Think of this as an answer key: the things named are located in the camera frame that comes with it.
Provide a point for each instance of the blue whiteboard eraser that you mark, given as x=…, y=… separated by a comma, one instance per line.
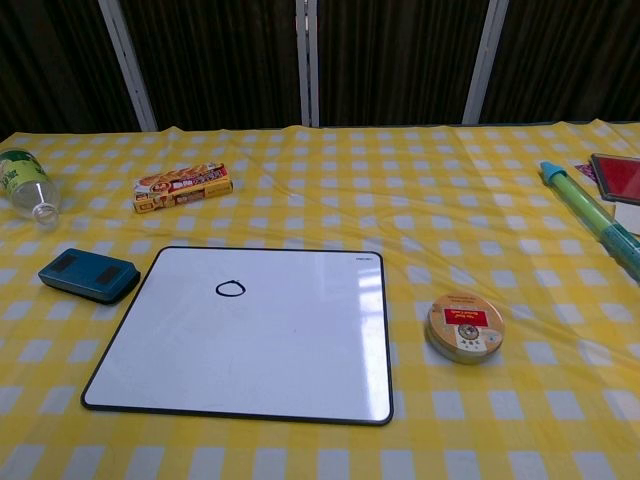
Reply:
x=90, y=276

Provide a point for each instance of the clear plastic bottle green label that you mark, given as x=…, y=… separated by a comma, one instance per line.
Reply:
x=26, y=185

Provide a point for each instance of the white metal frame post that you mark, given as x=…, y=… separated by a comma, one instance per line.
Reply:
x=482, y=62
x=307, y=62
x=127, y=62

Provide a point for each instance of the white dry-erase board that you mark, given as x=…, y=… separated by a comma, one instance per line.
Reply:
x=240, y=345

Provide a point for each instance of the yellow white checkered tablecloth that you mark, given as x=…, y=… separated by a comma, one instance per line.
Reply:
x=450, y=240

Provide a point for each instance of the white paper card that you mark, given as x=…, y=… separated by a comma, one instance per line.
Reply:
x=629, y=218

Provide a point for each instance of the green blue tube toy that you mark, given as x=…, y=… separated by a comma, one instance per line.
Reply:
x=592, y=212

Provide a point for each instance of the dark patterned card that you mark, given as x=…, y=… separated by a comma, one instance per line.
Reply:
x=585, y=170

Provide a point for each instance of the yellow curry roux box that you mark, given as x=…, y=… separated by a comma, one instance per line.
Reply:
x=182, y=187

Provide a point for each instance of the red ink pad black frame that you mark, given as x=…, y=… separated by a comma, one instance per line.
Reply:
x=620, y=176

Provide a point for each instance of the round gold tin red label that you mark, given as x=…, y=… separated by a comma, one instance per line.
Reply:
x=465, y=327

